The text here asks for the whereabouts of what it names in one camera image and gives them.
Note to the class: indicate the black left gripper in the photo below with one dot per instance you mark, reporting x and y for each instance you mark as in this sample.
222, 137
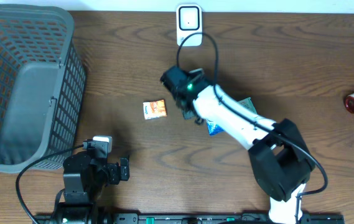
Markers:
114, 175

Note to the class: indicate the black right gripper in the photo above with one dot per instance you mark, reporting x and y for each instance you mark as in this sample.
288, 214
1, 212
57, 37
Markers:
186, 114

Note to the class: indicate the blue Oreo cookie pack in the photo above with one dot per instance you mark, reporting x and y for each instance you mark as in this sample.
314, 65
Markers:
213, 128

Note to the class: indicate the orange snack packet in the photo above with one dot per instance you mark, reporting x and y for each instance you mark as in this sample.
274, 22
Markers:
154, 109

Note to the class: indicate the pale green wipes packet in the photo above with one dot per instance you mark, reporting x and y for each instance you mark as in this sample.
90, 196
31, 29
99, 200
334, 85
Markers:
248, 104

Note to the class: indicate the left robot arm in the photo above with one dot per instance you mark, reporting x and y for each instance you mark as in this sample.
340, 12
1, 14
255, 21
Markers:
85, 175

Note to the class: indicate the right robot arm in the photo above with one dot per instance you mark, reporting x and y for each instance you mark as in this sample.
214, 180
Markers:
277, 151

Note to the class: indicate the white barcode scanner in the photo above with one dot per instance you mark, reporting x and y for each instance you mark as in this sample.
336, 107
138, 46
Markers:
188, 21

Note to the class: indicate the grey plastic mesh basket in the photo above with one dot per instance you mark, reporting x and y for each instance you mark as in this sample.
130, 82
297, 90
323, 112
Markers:
42, 81

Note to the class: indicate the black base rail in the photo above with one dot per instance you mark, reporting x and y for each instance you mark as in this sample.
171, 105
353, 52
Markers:
133, 218

